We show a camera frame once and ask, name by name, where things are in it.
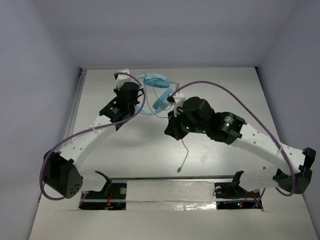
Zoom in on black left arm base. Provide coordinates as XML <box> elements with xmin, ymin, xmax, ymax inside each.
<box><xmin>78</xmin><ymin>171</ymin><xmax>127</xmax><ymax>211</ymax></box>

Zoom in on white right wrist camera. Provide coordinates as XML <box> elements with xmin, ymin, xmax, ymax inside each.
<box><xmin>167</xmin><ymin>91</ymin><xmax>186</xmax><ymax>117</ymax></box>

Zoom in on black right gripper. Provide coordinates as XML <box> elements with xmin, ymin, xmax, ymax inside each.
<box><xmin>164</xmin><ymin>106</ymin><xmax>207</xmax><ymax>141</ymax></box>

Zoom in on aluminium rail left side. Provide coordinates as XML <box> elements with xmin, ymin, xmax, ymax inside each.
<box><xmin>59</xmin><ymin>67</ymin><xmax>87</xmax><ymax>143</ymax></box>

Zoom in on green headphone cable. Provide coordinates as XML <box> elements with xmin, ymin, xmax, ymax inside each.
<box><xmin>146</xmin><ymin>81</ymin><xmax>190</xmax><ymax>174</ymax></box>

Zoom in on light blue headphones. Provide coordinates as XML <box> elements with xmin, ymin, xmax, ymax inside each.
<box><xmin>135</xmin><ymin>73</ymin><xmax>174</xmax><ymax>116</ymax></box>

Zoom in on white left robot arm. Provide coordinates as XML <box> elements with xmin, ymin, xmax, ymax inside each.
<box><xmin>39</xmin><ymin>82</ymin><xmax>145</xmax><ymax>199</ymax></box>

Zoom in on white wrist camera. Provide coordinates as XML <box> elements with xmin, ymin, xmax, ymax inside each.
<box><xmin>167</xmin><ymin>91</ymin><xmax>186</xmax><ymax>117</ymax></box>
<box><xmin>114</xmin><ymin>68</ymin><xmax>132</xmax><ymax>90</ymax></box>

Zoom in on white front platform board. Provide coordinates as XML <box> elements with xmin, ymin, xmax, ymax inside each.
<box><xmin>30</xmin><ymin>191</ymin><xmax>317</xmax><ymax>240</ymax></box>

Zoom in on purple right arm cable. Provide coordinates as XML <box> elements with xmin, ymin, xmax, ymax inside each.
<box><xmin>169</xmin><ymin>80</ymin><xmax>298</xmax><ymax>208</ymax></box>

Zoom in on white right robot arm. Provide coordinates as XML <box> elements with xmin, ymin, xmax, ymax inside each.
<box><xmin>164</xmin><ymin>96</ymin><xmax>316</xmax><ymax>199</ymax></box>

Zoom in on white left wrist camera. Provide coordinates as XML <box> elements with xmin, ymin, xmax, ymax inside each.
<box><xmin>114</xmin><ymin>68</ymin><xmax>132</xmax><ymax>90</ymax></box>

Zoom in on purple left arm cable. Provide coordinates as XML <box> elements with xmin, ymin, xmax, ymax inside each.
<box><xmin>39</xmin><ymin>72</ymin><xmax>147</xmax><ymax>208</ymax></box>

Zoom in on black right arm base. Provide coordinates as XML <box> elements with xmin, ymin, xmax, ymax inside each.
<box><xmin>212</xmin><ymin>170</ymin><xmax>265</xmax><ymax>210</ymax></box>

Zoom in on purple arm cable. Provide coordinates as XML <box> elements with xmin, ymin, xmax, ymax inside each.
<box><xmin>39</xmin><ymin>72</ymin><xmax>147</xmax><ymax>208</ymax></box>
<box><xmin>169</xmin><ymin>80</ymin><xmax>298</xmax><ymax>208</ymax></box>

